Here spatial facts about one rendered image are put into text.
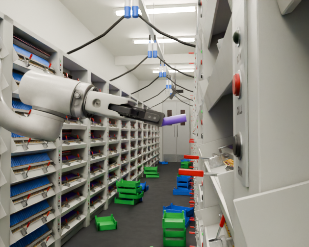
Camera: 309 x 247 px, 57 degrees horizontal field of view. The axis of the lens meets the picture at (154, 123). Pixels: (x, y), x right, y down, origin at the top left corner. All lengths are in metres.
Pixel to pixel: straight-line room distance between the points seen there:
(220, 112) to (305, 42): 0.70
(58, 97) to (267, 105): 0.55
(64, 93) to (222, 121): 0.46
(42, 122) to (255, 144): 0.56
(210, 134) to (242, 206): 0.70
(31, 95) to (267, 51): 0.59
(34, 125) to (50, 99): 0.07
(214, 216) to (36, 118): 0.56
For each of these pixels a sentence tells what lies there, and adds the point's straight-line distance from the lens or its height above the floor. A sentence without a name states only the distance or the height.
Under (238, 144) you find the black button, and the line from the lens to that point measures 0.20.
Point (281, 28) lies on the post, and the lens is 0.18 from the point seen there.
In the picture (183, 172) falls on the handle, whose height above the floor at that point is 0.95.
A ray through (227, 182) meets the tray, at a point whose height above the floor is 0.96.
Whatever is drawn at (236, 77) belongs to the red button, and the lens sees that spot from 0.21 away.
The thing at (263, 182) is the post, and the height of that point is 0.98.
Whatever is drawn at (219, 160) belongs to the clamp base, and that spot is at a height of 0.94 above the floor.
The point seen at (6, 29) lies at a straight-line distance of 2.04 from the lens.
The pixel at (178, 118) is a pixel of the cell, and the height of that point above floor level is 1.04.
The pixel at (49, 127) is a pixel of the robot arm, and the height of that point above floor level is 1.02.
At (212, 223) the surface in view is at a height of 0.74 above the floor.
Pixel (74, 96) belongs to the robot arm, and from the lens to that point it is 0.66.
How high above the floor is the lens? 1.00
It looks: 2 degrees up
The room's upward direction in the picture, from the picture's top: straight up
